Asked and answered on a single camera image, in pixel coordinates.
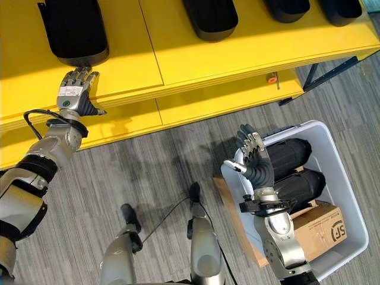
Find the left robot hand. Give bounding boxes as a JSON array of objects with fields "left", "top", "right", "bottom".
[{"left": 56, "top": 66, "right": 107, "bottom": 118}]

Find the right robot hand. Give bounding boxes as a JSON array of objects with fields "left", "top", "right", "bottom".
[{"left": 223, "top": 124, "right": 274, "bottom": 191}]

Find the black sole-shaped part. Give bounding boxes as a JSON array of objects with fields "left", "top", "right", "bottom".
[
  {"left": 262, "top": 0, "right": 311, "bottom": 24},
  {"left": 319, "top": 0, "right": 363, "bottom": 27},
  {"left": 262, "top": 137, "right": 312, "bottom": 182},
  {"left": 37, "top": 0, "right": 110, "bottom": 67},
  {"left": 181, "top": 0, "right": 239, "bottom": 42},
  {"left": 273, "top": 169, "right": 327, "bottom": 214}
]

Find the white plastic box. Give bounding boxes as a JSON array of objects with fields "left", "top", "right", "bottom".
[{"left": 220, "top": 119, "right": 369, "bottom": 281}]

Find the brown cardboard box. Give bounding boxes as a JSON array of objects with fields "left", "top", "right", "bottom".
[{"left": 212, "top": 176, "right": 348, "bottom": 268}]

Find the yellow shelf unit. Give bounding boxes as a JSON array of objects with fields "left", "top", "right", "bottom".
[{"left": 0, "top": 0, "right": 380, "bottom": 170}]

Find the silver right robot leg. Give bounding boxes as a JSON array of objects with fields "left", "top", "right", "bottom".
[{"left": 186, "top": 182, "right": 227, "bottom": 285}]

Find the silver robot leg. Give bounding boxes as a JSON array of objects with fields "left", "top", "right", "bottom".
[
  {"left": 186, "top": 182, "right": 227, "bottom": 285},
  {"left": 99, "top": 203, "right": 144, "bottom": 285}
]

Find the silver left robot leg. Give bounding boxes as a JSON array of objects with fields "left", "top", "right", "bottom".
[{"left": 99, "top": 203, "right": 144, "bottom": 285}]

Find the thin black cable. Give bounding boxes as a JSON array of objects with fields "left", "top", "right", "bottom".
[{"left": 141, "top": 194, "right": 194, "bottom": 243}]

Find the dark blue shelf frame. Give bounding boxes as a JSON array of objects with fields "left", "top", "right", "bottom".
[{"left": 278, "top": 55, "right": 359, "bottom": 107}]

